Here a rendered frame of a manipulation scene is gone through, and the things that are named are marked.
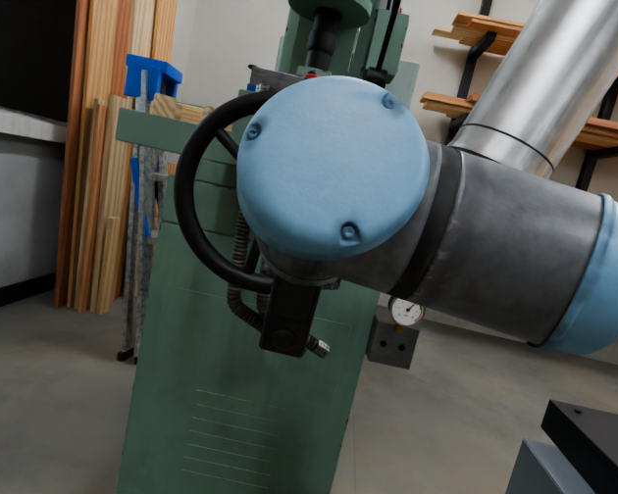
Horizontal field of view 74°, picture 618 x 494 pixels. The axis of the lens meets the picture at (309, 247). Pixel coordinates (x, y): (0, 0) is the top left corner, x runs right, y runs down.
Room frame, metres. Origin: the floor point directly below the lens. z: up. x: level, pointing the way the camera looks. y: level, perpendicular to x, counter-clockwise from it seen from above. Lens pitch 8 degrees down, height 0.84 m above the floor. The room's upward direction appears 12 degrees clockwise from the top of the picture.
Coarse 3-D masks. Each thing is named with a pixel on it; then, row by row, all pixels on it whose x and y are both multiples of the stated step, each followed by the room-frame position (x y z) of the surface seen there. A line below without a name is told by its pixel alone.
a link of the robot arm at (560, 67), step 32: (544, 0) 0.37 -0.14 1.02; (576, 0) 0.34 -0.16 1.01; (608, 0) 0.33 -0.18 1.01; (544, 32) 0.35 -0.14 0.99; (576, 32) 0.33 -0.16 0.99; (608, 32) 0.33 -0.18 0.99; (512, 64) 0.36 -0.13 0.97; (544, 64) 0.34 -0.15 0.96; (576, 64) 0.33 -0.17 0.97; (608, 64) 0.34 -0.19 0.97; (480, 96) 0.38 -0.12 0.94; (512, 96) 0.34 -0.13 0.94; (544, 96) 0.33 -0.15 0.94; (576, 96) 0.33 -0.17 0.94; (480, 128) 0.35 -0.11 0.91; (512, 128) 0.33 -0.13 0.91; (544, 128) 0.33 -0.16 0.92; (576, 128) 0.34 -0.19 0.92; (512, 160) 0.33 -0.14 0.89; (544, 160) 0.33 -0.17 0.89
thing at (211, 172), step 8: (200, 160) 0.77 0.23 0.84; (200, 168) 0.77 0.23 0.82; (208, 168) 0.77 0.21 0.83; (216, 168) 0.77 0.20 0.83; (224, 168) 0.77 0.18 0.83; (232, 168) 0.77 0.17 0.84; (200, 176) 0.77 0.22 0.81; (208, 176) 0.77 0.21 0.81; (216, 176) 0.77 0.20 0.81; (224, 176) 0.77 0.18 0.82; (232, 176) 0.77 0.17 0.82; (224, 184) 0.77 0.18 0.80; (232, 184) 0.77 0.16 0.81
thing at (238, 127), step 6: (240, 90) 0.67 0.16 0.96; (246, 90) 0.67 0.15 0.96; (240, 120) 0.67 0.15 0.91; (246, 120) 0.67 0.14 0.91; (234, 126) 0.67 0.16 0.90; (240, 126) 0.67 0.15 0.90; (246, 126) 0.67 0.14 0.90; (234, 132) 0.67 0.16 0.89; (240, 132) 0.67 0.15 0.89; (234, 138) 0.67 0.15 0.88; (240, 138) 0.67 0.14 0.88
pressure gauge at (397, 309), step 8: (392, 296) 0.72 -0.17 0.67; (392, 304) 0.71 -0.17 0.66; (400, 304) 0.71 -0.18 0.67; (408, 304) 0.71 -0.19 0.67; (416, 304) 0.71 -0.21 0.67; (392, 312) 0.71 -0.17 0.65; (400, 312) 0.71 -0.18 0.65; (408, 312) 0.71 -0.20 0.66; (416, 312) 0.71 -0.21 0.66; (424, 312) 0.71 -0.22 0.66; (400, 320) 0.71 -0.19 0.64; (408, 320) 0.71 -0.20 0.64; (416, 320) 0.71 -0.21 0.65; (400, 328) 0.73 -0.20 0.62
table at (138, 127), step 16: (128, 112) 0.77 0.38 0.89; (144, 112) 0.77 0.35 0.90; (128, 128) 0.77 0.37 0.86; (144, 128) 0.77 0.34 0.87; (160, 128) 0.77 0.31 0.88; (176, 128) 0.77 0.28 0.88; (192, 128) 0.77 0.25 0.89; (144, 144) 0.77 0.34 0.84; (160, 144) 0.77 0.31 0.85; (176, 144) 0.77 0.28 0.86; (208, 160) 0.77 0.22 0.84; (224, 160) 0.67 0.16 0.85
